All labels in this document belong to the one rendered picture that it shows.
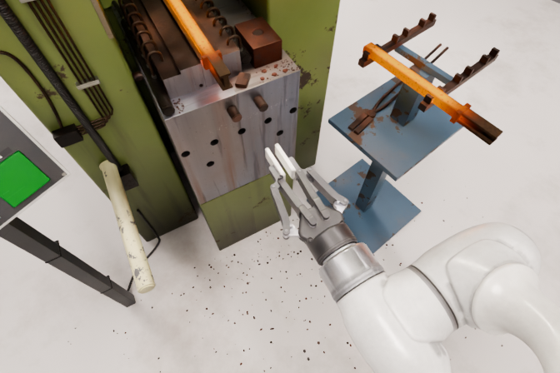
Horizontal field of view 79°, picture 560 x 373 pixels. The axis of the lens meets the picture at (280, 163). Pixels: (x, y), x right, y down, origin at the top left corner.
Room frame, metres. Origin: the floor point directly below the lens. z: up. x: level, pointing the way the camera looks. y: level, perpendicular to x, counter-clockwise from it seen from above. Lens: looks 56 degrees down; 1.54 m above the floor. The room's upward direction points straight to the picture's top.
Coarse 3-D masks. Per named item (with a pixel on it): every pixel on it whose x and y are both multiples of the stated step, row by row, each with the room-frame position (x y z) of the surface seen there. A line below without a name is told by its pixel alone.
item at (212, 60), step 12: (168, 0) 0.90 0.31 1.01; (180, 0) 0.90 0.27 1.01; (180, 12) 0.84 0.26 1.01; (192, 24) 0.79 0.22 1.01; (192, 36) 0.74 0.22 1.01; (204, 36) 0.74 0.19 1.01; (204, 48) 0.69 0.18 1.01; (204, 60) 0.65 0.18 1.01; (216, 60) 0.63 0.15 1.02; (216, 72) 0.63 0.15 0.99; (228, 72) 0.59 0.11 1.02; (228, 84) 0.59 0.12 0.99
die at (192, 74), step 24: (144, 0) 0.93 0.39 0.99; (192, 0) 0.92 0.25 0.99; (168, 24) 0.81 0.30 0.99; (216, 24) 0.81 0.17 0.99; (168, 48) 0.71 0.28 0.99; (192, 48) 0.70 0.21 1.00; (216, 48) 0.70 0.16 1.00; (168, 72) 0.64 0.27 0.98; (192, 72) 0.65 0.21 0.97; (168, 96) 0.61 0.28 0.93
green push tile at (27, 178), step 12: (12, 156) 0.35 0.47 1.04; (24, 156) 0.36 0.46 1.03; (0, 168) 0.33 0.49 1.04; (12, 168) 0.33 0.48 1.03; (24, 168) 0.34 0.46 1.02; (36, 168) 0.35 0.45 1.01; (0, 180) 0.31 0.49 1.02; (12, 180) 0.32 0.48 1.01; (24, 180) 0.32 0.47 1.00; (36, 180) 0.33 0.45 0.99; (48, 180) 0.34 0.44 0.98; (0, 192) 0.29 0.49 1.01; (12, 192) 0.30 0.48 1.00; (24, 192) 0.30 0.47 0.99; (12, 204) 0.28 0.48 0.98
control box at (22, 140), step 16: (0, 112) 0.40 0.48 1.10; (0, 128) 0.38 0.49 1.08; (16, 128) 0.39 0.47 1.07; (0, 144) 0.36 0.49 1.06; (16, 144) 0.37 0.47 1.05; (32, 144) 0.38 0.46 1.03; (0, 160) 0.34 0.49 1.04; (32, 160) 0.36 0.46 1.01; (48, 160) 0.37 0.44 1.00; (48, 176) 0.35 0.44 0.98; (64, 176) 0.36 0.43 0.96; (0, 208) 0.27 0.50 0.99; (16, 208) 0.28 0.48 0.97; (0, 224) 0.25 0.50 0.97
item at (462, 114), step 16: (368, 48) 0.78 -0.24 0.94; (384, 64) 0.73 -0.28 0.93; (400, 64) 0.71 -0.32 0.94; (416, 80) 0.65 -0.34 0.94; (432, 96) 0.60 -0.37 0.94; (448, 96) 0.60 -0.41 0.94; (448, 112) 0.56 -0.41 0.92; (464, 112) 0.54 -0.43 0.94; (480, 128) 0.50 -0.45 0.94; (496, 128) 0.49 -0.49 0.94
